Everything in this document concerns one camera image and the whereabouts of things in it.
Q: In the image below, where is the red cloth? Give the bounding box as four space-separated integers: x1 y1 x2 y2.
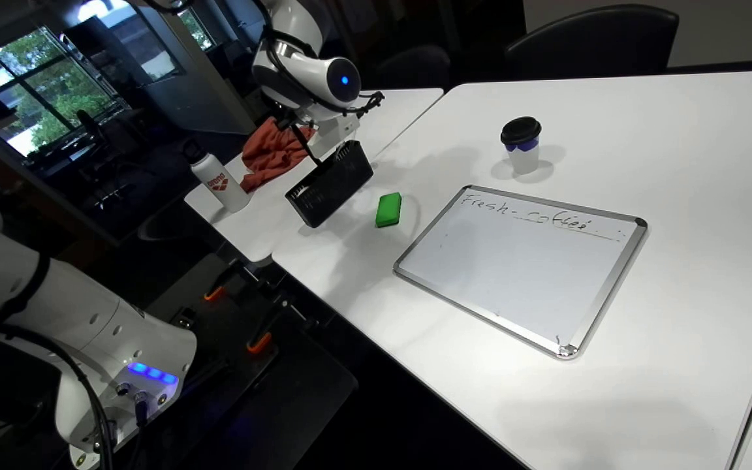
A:
239 114 318 196

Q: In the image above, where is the green sponge block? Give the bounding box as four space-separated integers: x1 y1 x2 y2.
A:
373 190 407 233

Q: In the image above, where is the black utensil holder box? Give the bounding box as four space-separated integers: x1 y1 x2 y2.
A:
283 138 377 233

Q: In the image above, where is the small framed whiteboard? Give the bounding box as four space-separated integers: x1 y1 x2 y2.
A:
392 182 651 364

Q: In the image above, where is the white bottle with red logo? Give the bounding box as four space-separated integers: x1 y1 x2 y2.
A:
188 152 251 221

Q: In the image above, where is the orange black bar clamp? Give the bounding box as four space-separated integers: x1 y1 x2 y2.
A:
198 277 236 307
243 328 279 360

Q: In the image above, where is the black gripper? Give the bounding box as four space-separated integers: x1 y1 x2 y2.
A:
304 138 352 170

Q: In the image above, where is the black office chair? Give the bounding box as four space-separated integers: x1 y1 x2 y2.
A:
501 3 681 72
368 42 457 91

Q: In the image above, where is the black base cable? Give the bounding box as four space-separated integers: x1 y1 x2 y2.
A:
0 323 120 470

